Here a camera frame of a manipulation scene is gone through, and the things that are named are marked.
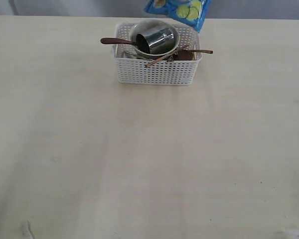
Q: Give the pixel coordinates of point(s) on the stainless steel cup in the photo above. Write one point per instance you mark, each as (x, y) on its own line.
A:
(155, 41)

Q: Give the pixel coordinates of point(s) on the white ceramic bowl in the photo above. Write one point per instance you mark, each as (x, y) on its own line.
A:
(149, 24)

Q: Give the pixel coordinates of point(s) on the brown wooden spoon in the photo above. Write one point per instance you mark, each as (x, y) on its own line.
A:
(109, 41)

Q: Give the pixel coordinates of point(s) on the blue potato chips bag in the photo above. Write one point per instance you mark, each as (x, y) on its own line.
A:
(189, 12)

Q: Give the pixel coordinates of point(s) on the white perforated plastic basket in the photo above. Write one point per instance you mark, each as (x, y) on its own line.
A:
(176, 73)

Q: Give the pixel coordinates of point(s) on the brown wooden chopstick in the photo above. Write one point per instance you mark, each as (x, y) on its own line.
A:
(165, 56)
(199, 51)

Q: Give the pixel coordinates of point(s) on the silver metal fork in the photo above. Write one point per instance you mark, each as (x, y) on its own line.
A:
(130, 55)

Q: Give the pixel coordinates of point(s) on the brown round plate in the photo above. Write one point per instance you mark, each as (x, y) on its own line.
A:
(183, 55)

